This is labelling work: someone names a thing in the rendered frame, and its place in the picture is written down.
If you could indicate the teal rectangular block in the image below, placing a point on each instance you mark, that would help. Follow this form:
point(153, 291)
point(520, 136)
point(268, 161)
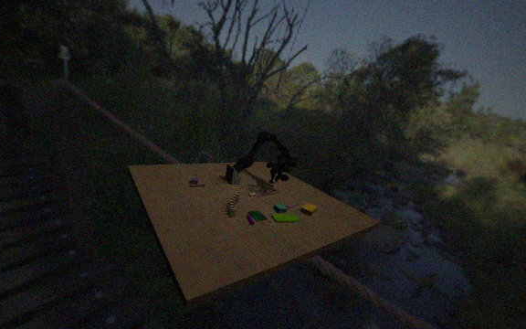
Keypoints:
point(280, 208)

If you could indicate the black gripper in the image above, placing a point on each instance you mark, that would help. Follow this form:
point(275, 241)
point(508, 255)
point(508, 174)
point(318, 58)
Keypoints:
point(276, 170)

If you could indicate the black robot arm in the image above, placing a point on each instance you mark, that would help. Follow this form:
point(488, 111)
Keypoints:
point(247, 160)

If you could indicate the yellow rectangular block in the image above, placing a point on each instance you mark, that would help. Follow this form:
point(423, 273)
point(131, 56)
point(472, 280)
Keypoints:
point(309, 209)

